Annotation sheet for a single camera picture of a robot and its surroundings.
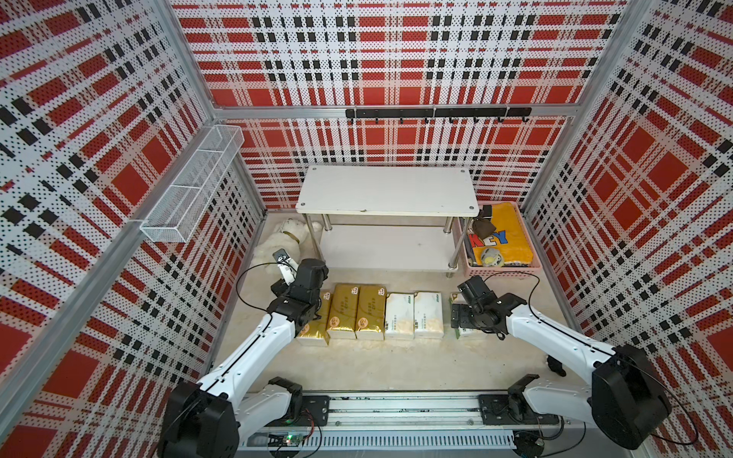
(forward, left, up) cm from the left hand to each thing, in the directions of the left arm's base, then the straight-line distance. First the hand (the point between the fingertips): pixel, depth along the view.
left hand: (303, 270), depth 84 cm
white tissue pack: (-9, -29, -12) cm, 32 cm away
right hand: (-10, -51, -12) cm, 53 cm away
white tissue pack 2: (-9, -37, -11) cm, 40 cm away
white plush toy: (+21, +8, -10) cm, 24 cm away
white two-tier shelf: (+32, -28, -13) cm, 45 cm away
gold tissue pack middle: (-10, -12, -9) cm, 18 cm away
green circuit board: (-40, -1, -14) cm, 43 cm away
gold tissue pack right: (-8, -20, -9) cm, 24 cm away
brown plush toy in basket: (+24, -60, -8) cm, 65 cm away
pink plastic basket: (+8, -60, -7) cm, 61 cm away
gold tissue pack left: (-16, -4, -9) cm, 19 cm away
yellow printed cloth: (+19, -69, -9) cm, 72 cm away
